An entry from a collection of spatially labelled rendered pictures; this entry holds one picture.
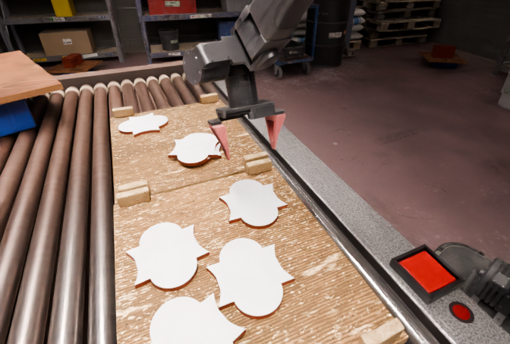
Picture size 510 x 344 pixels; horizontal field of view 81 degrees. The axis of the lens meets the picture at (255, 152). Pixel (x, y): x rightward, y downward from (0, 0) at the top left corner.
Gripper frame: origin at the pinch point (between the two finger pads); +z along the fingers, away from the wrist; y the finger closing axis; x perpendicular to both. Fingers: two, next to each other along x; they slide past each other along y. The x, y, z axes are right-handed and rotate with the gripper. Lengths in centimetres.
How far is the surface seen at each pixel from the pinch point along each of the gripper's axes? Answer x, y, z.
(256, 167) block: 4.3, 2.0, 5.4
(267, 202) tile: -5.1, 0.2, 9.6
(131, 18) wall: 483, -17, -113
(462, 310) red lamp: -30.6, 18.9, 22.2
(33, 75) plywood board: 56, -48, -23
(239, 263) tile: -15.7, -9.3, 12.9
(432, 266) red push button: -24.8, 19.9, 18.8
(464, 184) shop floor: 85, 176, 85
